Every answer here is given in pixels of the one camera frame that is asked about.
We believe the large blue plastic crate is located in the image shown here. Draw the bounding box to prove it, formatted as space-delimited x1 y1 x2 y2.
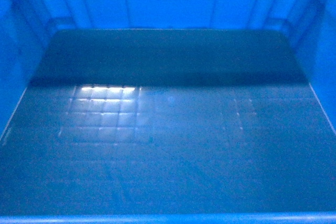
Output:
1 0 335 223

